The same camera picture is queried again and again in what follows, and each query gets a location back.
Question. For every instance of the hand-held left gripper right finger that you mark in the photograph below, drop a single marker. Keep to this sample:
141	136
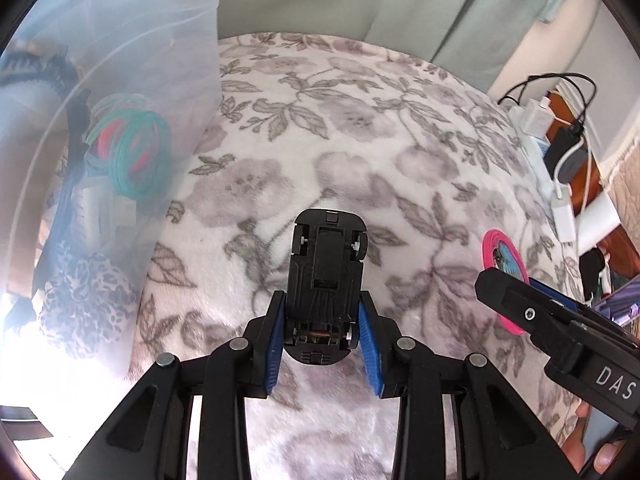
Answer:
371	355

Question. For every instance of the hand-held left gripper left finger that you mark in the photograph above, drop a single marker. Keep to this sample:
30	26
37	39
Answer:
272	350

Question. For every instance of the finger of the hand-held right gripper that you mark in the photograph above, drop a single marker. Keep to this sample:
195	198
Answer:
520	305
555	296

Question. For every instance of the pink oval pocket mirror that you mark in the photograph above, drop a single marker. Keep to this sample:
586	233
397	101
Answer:
502	255

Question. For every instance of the black toy car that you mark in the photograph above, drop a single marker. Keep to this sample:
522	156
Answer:
325	270

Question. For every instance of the cream hair claw clip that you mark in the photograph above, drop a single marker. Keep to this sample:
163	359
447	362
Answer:
100	215

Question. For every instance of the clear plastic storage container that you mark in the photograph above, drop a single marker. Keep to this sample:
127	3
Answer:
165	35

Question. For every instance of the person's right hand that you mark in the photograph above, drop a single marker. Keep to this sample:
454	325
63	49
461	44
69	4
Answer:
585	440

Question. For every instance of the white cylinder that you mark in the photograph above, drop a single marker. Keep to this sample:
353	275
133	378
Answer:
597	222

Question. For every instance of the black power adapter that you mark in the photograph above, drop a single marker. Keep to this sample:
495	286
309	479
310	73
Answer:
562	147

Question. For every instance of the white charger adapter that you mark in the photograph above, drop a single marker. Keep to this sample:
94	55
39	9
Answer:
535	117

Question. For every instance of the leopard print scrunchie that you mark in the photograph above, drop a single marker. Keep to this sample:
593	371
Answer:
85	300

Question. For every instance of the floral fleece blanket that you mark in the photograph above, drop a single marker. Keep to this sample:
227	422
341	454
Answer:
350	135

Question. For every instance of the pale curtain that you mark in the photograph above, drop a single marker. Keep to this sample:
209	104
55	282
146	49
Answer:
350	5

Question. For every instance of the black beaded headband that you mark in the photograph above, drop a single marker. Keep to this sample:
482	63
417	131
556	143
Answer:
55	67

